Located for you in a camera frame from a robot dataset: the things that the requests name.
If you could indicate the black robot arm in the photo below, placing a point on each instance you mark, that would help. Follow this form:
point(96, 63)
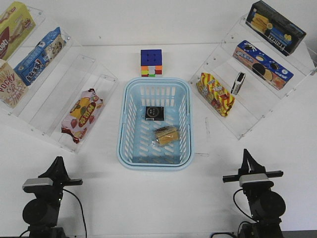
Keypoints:
point(42, 212)
point(120, 201)

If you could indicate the blue cookie bag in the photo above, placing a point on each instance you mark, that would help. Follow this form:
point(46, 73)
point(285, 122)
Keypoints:
point(40, 57)

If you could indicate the black Fruizza cracker box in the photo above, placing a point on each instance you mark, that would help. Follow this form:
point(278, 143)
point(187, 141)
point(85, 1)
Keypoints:
point(280, 32)

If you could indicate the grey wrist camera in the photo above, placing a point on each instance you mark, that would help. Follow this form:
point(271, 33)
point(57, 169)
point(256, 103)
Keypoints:
point(34, 185)
point(252, 179)

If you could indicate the black tissue pack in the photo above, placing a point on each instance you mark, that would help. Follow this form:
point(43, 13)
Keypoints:
point(154, 113)

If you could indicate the light blue plastic basket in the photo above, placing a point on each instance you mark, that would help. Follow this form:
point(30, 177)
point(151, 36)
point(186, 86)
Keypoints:
point(134, 148)

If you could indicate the pink strawberry cake package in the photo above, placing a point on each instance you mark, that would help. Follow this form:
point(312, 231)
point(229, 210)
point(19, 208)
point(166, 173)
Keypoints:
point(82, 115)

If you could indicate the clear acrylic shelf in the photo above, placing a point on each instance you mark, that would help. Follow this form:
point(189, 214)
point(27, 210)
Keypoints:
point(50, 98)
point(256, 98)

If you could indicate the clear acrylic right shelf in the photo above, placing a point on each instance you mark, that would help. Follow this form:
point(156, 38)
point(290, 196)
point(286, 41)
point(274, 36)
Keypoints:
point(256, 98)

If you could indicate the bread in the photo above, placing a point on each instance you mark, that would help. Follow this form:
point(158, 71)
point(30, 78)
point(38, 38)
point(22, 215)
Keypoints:
point(165, 135)

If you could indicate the yellow wafer box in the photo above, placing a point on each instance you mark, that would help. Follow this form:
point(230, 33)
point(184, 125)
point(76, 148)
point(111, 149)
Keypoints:
point(16, 23)

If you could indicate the Pocky snack box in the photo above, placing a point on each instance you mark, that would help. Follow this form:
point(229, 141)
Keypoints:
point(12, 88)

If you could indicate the small black white carton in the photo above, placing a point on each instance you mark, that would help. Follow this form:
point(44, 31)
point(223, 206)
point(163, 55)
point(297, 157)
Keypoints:
point(238, 83)

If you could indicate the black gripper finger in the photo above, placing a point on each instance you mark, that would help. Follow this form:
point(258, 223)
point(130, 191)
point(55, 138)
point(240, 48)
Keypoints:
point(245, 163)
point(54, 171)
point(63, 171)
point(253, 164)

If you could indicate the multicolour puzzle cube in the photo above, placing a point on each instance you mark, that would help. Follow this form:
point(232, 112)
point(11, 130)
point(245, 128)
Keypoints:
point(151, 63)

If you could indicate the yellow red snack bag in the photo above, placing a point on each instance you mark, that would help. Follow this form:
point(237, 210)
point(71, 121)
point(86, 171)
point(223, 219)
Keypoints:
point(215, 94)

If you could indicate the clear acrylic left shelf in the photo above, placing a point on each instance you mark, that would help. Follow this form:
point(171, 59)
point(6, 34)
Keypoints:
point(50, 98)

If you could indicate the blue sandwich cookie box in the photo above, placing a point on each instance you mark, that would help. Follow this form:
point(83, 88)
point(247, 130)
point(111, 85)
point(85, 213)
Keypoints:
point(262, 65)

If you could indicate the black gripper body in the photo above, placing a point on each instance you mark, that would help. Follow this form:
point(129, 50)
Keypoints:
point(54, 184)
point(234, 178)

